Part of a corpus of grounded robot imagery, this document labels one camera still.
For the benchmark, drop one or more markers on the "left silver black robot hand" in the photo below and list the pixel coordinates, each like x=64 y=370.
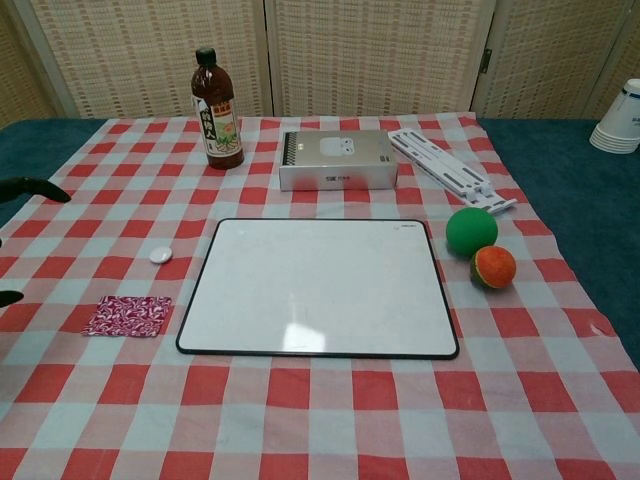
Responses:
x=45 y=189

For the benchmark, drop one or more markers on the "small white round object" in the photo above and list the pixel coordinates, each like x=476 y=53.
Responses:
x=161 y=254

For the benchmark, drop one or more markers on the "white board black frame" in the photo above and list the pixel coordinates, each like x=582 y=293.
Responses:
x=320 y=290

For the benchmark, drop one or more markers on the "dark brown drink bottle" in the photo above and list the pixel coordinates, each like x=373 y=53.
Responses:
x=220 y=125

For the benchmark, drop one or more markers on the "silver earbuds box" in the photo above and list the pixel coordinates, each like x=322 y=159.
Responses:
x=340 y=165

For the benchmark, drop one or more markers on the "red white checkered tablecloth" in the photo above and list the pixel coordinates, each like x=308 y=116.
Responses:
x=300 y=415

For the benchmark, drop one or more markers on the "woven folding screen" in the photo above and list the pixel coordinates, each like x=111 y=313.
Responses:
x=370 y=55

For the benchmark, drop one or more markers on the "white folding laptop stand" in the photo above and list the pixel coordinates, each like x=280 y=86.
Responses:
x=450 y=170

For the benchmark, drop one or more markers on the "orange and green ball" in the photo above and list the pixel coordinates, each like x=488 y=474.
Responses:
x=495 y=269

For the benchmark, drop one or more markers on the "metal screen hinge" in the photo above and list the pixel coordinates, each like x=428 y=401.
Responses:
x=486 y=61

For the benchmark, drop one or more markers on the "white paper cup stack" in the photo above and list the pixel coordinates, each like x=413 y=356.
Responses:
x=620 y=125

